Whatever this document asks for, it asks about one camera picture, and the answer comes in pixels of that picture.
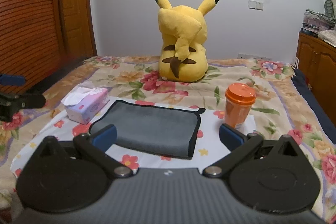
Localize purple and grey towel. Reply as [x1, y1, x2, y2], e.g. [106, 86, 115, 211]
[89, 100, 205, 159]

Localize purple tissue box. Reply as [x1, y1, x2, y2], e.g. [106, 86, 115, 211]
[61, 86, 109, 124]

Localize orange plastic cup with lid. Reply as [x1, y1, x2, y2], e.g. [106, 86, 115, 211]
[224, 83, 256, 128]

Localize floral bed blanket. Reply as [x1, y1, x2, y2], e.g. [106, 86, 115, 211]
[1, 56, 335, 223]

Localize wooden louvered wardrobe door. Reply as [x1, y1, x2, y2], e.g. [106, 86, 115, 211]
[1, 0, 97, 93]

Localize yellow Pikachu plush toy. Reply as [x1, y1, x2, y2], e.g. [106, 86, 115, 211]
[155, 0, 219, 83]

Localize wooden cabinet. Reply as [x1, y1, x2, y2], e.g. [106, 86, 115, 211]
[296, 32, 335, 123]

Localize stack of folded papers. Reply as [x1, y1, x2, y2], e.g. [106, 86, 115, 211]
[302, 9, 335, 32]

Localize dark green striped vase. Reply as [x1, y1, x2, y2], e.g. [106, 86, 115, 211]
[324, 0, 335, 19]

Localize white wall socket strip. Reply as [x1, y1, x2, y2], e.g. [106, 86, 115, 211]
[237, 53, 271, 60]

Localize white wall switch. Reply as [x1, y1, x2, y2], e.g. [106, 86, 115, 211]
[248, 0, 264, 11]

